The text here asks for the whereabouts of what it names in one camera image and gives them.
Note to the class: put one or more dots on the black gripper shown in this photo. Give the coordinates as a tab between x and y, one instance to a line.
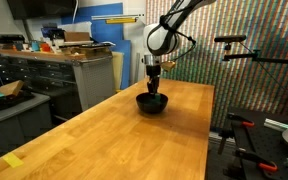
153	72

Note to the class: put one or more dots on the green block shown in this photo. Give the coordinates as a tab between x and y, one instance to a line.
157	97

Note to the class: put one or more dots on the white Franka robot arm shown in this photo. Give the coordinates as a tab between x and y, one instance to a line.
160	38

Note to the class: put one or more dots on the black bowl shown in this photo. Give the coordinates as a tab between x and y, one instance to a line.
152	105

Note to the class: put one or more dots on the wooden block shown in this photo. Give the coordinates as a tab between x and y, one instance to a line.
10	88

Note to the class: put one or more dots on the beige foam board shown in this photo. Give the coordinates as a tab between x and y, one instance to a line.
118	71

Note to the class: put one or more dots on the grey perforated metal cabinet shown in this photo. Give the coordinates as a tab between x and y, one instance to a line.
95	83

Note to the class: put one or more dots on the blue foam board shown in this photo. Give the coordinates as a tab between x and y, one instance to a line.
109	33

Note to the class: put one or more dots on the yellow spirit level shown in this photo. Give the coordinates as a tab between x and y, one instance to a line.
120	20

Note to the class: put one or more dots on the cardboard box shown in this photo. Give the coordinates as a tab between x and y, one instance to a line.
77	36

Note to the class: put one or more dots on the black breadboard table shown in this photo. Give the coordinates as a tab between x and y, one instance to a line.
250	140

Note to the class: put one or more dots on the orange container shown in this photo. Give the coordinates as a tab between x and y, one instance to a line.
45	47

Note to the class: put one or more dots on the teal cup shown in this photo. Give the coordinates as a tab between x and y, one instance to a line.
35	46

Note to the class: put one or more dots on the drawer workbench with wooden top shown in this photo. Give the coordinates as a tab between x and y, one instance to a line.
27	71

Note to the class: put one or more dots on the aluminium extrusion bar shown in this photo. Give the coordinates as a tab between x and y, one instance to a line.
277	125

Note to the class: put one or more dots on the grey plastic bin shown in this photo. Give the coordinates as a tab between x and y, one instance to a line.
20	120

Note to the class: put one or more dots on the black sensor bar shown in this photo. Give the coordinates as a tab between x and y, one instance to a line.
7	38

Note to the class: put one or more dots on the yellow tape piece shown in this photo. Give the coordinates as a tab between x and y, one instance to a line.
13	160

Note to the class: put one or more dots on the yellow wrist camera box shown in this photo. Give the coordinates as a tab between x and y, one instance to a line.
168	65

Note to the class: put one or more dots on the black bar camera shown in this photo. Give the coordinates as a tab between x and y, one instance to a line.
230	38

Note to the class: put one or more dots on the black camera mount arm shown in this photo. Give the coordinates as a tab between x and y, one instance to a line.
267	59

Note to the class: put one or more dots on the black wall monitor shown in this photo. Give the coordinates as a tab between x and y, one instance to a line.
40	8

